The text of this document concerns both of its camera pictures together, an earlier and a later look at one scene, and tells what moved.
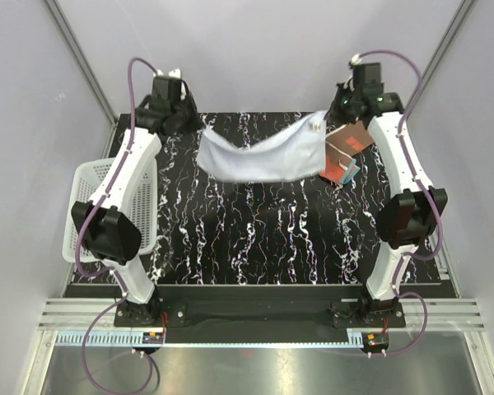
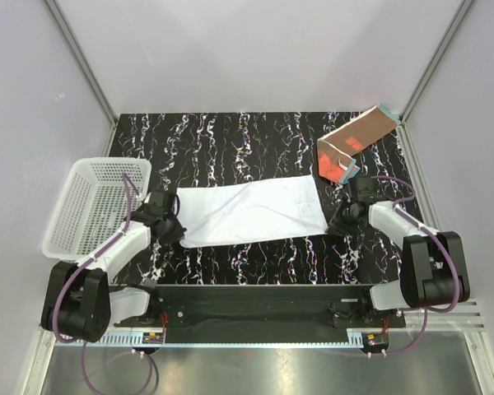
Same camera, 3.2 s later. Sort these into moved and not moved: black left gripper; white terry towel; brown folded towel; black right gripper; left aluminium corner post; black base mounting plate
Moved: white terry towel; black right gripper; black left gripper
Not moved: left aluminium corner post; black base mounting plate; brown folded towel
